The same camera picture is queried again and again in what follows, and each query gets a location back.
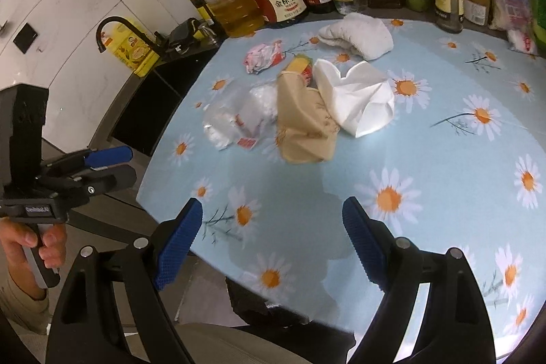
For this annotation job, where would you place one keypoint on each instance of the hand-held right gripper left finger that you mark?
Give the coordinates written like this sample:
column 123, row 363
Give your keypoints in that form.
column 179, row 246

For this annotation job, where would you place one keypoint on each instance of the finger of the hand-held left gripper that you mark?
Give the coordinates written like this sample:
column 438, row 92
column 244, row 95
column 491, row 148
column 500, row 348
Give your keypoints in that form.
column 111, row 178
column 108, row 156

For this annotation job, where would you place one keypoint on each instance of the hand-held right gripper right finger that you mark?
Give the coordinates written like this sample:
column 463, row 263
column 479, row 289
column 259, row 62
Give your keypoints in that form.
column 362, row 240

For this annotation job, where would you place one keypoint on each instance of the pink wrapper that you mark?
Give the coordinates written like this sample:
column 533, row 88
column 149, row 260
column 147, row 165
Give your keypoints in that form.
column 262, row 57

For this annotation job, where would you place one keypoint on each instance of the yellow snack packet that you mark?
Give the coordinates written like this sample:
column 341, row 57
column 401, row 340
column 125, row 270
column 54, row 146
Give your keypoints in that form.
column 300, row 64

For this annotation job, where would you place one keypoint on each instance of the person's left forearm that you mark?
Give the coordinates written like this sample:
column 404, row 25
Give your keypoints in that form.
column 17, row 304

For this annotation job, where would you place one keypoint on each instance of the person's left hand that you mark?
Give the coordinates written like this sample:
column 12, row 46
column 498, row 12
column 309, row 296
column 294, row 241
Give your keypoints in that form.
column 13, row 244

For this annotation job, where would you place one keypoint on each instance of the black kitchen sink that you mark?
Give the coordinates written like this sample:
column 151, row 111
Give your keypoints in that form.
column 149, row 108

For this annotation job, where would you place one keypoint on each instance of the blue daisy-print table mat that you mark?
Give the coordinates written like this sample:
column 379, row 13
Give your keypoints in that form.
column 426, row 159

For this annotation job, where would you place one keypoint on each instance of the yellow cardboard box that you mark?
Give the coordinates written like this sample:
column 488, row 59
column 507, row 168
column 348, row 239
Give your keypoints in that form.
column 132, row 50

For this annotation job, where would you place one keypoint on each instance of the clear plastic bag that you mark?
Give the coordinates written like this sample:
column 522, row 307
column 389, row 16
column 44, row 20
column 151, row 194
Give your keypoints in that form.
column 230, row 116

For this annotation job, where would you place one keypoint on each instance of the crumpled brown paper bag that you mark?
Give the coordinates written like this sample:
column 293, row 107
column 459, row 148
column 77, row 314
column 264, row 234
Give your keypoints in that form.
column 303, row 125

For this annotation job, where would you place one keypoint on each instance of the black faucet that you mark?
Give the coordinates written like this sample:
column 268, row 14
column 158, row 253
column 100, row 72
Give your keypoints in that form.
column 113, row 19

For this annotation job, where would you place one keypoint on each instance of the black kitchen gadget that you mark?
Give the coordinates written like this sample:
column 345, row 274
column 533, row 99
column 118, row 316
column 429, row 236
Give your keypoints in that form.
column 183, row 32

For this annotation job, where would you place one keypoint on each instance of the small metal cylinder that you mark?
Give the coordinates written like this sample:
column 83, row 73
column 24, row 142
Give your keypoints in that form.
column 207, row 32

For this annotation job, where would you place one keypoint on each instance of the white cloth towel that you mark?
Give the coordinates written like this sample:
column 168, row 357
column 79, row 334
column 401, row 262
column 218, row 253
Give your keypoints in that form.
column 358, row 33

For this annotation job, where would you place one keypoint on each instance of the small seasoning jar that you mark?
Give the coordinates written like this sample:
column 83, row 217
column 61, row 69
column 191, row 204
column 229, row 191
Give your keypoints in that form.
column 475, row 6

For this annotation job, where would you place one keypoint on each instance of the black wall outlet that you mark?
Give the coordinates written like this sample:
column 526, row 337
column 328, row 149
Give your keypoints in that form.
column 25, row 38

